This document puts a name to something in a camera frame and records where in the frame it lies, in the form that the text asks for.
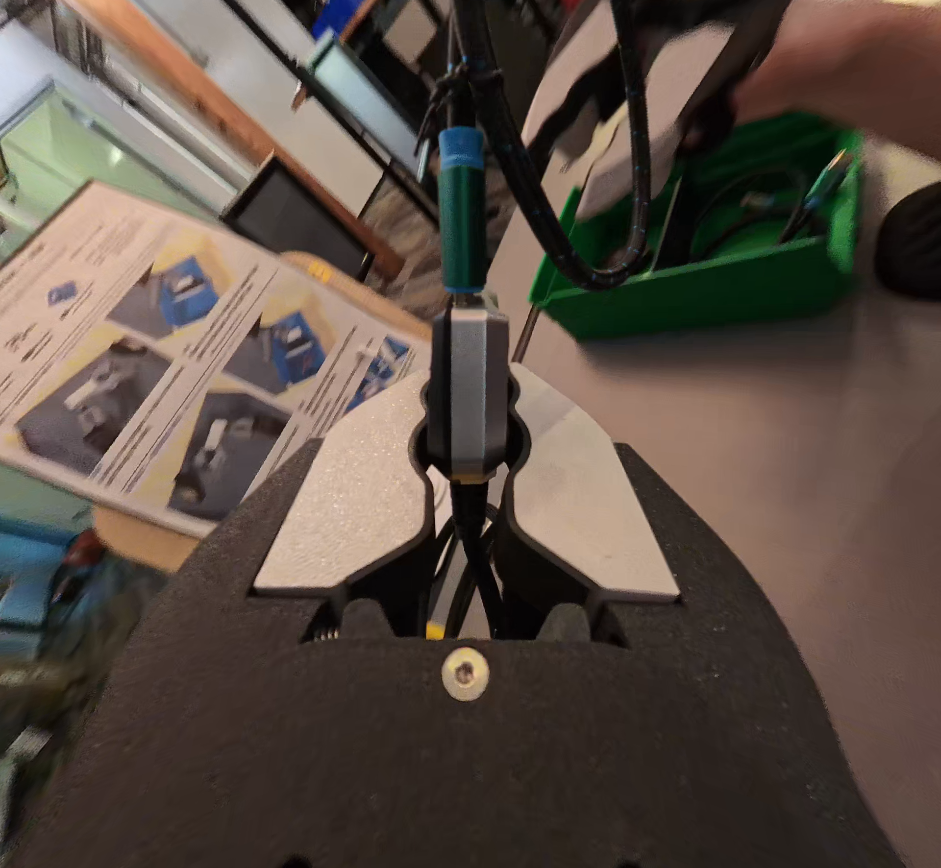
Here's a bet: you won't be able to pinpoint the instruction sheet on stand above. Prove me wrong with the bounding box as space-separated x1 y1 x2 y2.
89 248 436 575

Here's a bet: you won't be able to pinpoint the person's right forearm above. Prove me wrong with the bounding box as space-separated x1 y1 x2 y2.
733 0 941 159

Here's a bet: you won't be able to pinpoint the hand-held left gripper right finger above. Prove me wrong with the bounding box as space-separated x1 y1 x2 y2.
497 364 682 603

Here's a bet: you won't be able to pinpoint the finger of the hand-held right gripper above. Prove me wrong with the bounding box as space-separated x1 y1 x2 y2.
522 21 739 222

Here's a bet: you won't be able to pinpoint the braided hdmi cable green plugs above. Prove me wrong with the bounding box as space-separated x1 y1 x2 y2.
420 0 658 313
689 145 857 261

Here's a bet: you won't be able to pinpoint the green plastic bin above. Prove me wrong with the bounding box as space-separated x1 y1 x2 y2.
530 110 867 343

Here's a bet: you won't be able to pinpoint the silver port hub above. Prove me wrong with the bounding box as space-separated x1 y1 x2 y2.
427 298 513 482

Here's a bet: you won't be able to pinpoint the printed instruction sheet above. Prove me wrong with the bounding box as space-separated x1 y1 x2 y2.
0 181 436 540

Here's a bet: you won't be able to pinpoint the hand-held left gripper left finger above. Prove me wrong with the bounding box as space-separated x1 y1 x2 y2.
253 376 439 599

